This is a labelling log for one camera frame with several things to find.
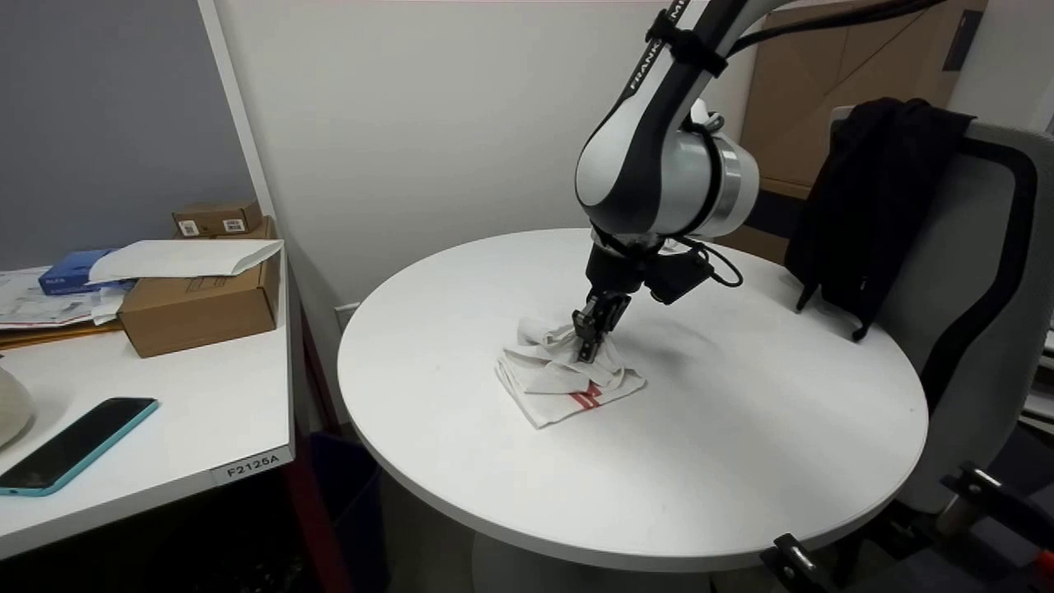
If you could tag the blue packet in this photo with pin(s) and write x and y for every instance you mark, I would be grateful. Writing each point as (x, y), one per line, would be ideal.
(68, 272)

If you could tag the stack of white papers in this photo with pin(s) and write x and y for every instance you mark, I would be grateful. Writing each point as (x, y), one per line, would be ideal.
(52, 305)

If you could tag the white cloth with red stripes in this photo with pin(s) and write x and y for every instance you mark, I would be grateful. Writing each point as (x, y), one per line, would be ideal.
(562, 383)

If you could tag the large brown cardboard sheet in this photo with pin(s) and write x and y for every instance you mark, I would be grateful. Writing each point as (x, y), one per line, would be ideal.
(878, 84)

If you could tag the black clamp with orange tips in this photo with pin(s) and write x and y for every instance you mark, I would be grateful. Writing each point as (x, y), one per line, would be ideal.
(1005, 523)
(796, 561)

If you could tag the smartphone with teal case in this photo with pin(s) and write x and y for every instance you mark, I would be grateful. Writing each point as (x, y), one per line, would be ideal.
(78, 447)

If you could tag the grey mesh office chair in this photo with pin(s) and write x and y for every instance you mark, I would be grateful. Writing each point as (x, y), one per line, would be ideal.
(973, 285)

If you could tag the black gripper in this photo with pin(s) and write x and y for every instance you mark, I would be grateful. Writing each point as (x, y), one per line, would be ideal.
(622, 272)

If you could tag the small brown cardboard box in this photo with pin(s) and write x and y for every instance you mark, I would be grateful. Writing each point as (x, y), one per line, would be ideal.
(219, 222)

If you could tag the flat brown cardboard box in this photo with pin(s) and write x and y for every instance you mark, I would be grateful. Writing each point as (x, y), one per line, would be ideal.
(198, 314)

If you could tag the white padded envelope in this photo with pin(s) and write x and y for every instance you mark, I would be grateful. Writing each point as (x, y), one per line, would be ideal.
(182, 257)

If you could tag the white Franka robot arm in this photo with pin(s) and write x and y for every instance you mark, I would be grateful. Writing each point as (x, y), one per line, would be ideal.
(647, 166)

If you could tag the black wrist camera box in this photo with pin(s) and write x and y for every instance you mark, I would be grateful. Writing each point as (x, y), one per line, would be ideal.
(681, 276)

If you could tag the grey partition with white frame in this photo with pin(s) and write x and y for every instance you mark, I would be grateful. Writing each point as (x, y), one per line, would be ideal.
(110, 109)

